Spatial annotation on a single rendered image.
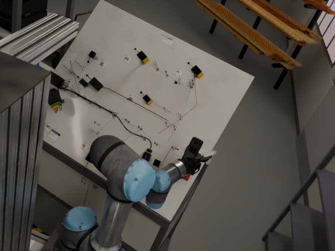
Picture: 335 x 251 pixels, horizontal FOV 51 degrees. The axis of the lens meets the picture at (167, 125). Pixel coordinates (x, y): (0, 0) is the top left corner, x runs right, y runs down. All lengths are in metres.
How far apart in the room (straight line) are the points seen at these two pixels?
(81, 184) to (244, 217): 1.85
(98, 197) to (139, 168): 1.43
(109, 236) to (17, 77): 0.64
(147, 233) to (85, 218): 1.05
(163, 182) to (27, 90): 0.68
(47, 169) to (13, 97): 1.84
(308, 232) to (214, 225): 0.86
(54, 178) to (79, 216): 1.24
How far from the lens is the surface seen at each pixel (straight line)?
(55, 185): 2.67
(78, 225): 1.37
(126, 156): 1.04
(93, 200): 2.49
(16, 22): 2.18
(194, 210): 3.51
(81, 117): 2.36
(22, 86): 0.84
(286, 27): 5.81
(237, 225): 3.61
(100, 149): 1.07
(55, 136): 2.41
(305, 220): 3.23
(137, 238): 2.48
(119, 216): 1.17
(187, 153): 1.45
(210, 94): 2.24
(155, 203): 1.44
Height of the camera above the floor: 2.50
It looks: 35 degrees down
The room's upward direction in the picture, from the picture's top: 21 degrees clockwise
